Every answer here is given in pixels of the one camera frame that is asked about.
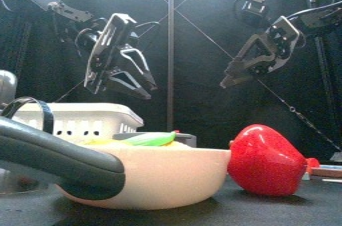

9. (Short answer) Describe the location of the cream pan with black handle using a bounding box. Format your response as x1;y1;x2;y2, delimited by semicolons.
0;115;233;212

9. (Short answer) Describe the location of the white plastic slotted basket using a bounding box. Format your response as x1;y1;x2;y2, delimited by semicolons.
6;102;145;142

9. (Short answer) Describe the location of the black frame post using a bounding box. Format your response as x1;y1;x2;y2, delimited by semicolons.
300;0;342;164

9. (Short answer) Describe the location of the red plastic bell pepper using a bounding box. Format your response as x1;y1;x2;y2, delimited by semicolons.
225;123;320;198

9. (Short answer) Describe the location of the yellow toy food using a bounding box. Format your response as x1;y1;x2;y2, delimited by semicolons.
78;138;130;148

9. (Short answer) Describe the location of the grey vertical frame pole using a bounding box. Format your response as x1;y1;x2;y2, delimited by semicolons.
165;0;176;132

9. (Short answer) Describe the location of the grey metal rounded object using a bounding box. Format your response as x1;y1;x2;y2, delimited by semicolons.
0;69;20;108

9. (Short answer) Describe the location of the brown and white flat item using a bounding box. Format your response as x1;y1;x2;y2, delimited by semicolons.
305;164;342;184

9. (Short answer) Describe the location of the green and yellow toy vegetable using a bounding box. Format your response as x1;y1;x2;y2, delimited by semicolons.
112;131;197;149

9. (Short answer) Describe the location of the black loop strap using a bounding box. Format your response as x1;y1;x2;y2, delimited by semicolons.
0;95;56;136

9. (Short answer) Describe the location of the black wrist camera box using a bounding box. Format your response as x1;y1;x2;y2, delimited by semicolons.
232;0;272;28

